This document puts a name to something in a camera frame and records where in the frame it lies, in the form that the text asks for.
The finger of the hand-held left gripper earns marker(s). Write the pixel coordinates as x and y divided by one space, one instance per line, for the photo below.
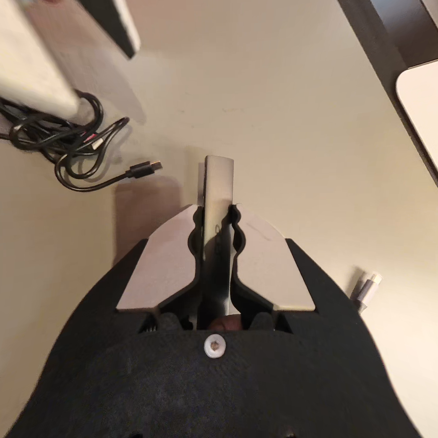
30 61
118 24

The grey usb hub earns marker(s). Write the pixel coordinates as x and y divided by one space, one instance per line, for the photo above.
219 191

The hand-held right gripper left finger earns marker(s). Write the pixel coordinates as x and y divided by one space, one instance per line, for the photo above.
164 267

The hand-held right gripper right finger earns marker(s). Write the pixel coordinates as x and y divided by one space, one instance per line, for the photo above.
267 267

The white rounded device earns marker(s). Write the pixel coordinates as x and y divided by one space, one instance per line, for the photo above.
422 102

